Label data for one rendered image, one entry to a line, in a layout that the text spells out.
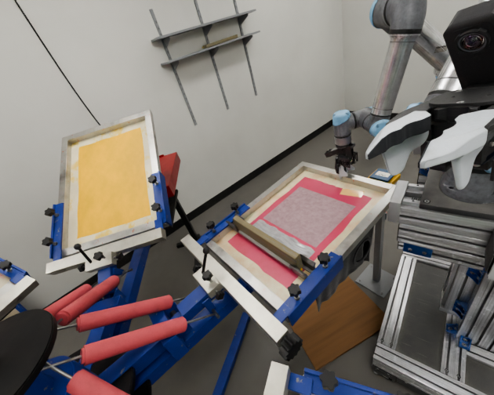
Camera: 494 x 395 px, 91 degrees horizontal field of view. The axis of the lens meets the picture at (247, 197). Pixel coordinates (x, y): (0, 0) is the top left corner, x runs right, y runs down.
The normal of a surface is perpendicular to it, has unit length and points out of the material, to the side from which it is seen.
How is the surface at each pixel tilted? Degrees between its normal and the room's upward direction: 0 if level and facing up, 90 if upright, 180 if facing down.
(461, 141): 35
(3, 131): 90
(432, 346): 0
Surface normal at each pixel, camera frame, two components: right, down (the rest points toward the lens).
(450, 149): -0.26, -0.31
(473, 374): -0.26, -0.79
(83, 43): 0.62, 0.31
